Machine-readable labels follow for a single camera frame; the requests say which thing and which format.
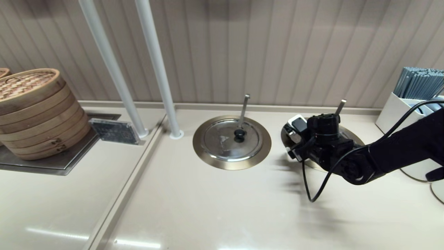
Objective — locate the bamboo steamer edge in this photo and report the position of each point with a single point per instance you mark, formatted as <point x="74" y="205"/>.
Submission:
<point x="3" y="72"/>

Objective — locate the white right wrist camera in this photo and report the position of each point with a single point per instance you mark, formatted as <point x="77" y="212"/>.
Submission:
<point x="298" y="122"/>

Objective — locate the steel inset tray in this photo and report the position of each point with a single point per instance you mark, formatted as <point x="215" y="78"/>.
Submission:
<point x="52" y="166"/>

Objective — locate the grey chopsticks bundle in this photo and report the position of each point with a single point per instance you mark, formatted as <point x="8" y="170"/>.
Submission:
<point x="419" y="83"/>

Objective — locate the clear acrylic label stand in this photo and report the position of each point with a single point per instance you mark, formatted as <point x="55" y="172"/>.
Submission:
<point x="114" y="131"/>

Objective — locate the bamboo steamer baskets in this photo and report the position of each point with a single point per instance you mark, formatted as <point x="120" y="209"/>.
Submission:
<point x="38" y="114"/>

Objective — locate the white cutlery holder box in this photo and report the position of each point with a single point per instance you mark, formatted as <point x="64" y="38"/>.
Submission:
<point x="392" y="111"/>

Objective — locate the white round jar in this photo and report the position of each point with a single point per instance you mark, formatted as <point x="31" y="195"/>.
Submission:
<point x="414" y="174"/>
<point x="437" y="192"/>

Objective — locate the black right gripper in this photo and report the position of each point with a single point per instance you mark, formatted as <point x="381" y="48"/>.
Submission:
<point x="324" y="146"/>

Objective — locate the white metal pole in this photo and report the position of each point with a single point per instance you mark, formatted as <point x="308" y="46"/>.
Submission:
<point x="114" y="69"/>
<point x="159" y="69"/>

